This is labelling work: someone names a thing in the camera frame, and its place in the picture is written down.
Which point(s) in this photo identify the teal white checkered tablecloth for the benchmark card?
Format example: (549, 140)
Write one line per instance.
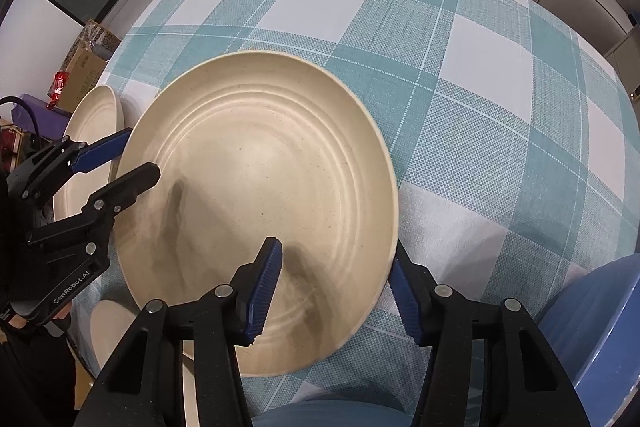
(350, 7)

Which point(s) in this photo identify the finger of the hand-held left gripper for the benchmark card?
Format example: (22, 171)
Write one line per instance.
(100, 152)
(130, 182)

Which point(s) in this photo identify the brown cardboard box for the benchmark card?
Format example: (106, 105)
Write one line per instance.
(82, 74)

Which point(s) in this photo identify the purple bag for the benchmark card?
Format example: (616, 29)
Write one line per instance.
(50, 112)

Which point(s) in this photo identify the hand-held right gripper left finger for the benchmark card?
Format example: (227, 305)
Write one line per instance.
(262, 292)

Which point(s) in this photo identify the red snack packet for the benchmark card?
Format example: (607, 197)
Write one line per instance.
(59, 87)

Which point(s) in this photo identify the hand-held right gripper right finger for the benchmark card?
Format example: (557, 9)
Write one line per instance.
(407, 307)

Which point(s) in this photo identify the large beige plate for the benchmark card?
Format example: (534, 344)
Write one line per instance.
(260, 157)

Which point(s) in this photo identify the person's left hand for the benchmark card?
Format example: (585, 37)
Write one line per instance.
(16, 322)

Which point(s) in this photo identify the printed cardboard box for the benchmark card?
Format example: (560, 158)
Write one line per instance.
(100, 38)

